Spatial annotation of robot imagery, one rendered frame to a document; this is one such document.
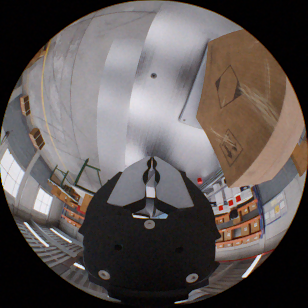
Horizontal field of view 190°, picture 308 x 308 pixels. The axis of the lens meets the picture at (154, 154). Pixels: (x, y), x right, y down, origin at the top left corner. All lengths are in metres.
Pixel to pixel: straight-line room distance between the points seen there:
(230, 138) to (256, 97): 0.09
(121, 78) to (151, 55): 0.13
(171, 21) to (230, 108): 0.35
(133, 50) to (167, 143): 0.40
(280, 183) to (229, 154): 4.90
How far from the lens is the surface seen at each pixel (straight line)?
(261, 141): 0.15
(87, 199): 2.06
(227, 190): 0.68
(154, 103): 0.36
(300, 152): 3.80
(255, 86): 0.18
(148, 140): 0.44
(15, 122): 4.93
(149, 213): 0.52
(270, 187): 5.07
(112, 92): 0.39
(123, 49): 0.39
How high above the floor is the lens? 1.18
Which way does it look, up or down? 45 degrees down
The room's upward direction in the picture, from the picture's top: 174 degrees counter-clockwise
